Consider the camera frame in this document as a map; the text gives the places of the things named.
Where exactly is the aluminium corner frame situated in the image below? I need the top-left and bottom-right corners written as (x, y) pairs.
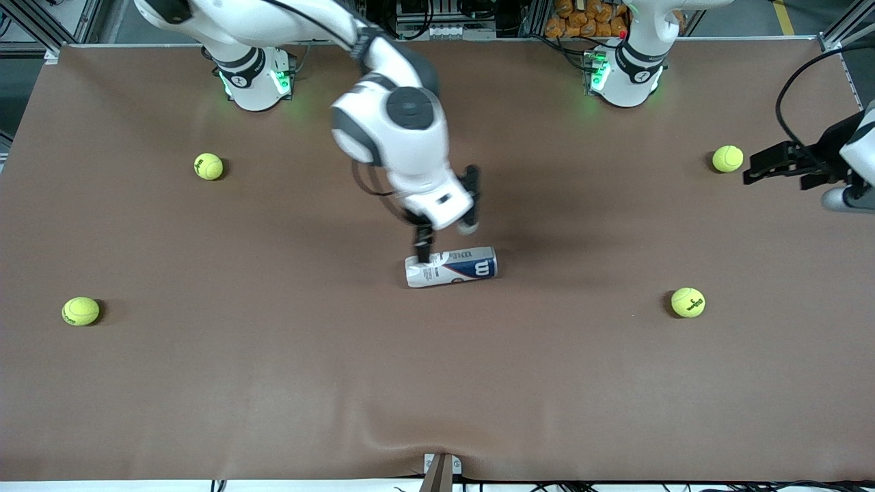
top-left (0, 0), bottom-right (131, 64)
top-left (817, 0), bottom-right (875, 54)

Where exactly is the black electronics unit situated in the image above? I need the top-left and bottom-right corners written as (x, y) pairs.
top-left (395, 0), bottom-right (500, 25)

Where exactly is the aluminium frame post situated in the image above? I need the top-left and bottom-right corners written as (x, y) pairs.
top-left (520, 0), bottom-right (552, 37)

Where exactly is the pile of orange objects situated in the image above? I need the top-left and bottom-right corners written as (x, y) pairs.
top-left (545, 0), bottom-right (633, 39)

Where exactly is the white and blue tennis can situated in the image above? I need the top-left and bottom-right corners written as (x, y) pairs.
top-left (405, 246), bottom-right (498, 288)

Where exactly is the white power strip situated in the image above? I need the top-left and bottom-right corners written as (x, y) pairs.
top-left (422, 24), bottom-right (498, 40)

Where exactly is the yellow-green tennis ball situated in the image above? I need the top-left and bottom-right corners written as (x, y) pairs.
top-left (62, 297), bottom-right (100, 327)
top-left (193, 152), bottom-right (224, 181)
top-left (712, 145), bottom-right (744, 174)
top-left (671, 287), bottom-right (706, 318)

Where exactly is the brown table mat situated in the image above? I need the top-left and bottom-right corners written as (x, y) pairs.
top-left (0, 38), bottom-right (875, 482)

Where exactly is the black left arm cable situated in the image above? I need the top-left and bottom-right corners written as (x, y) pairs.
top-left (775, 42), bottom-right (875, 165)

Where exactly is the grey metal mount bracket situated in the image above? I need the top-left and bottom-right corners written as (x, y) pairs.
top-left (418, 452), bottom-right (463, 492)

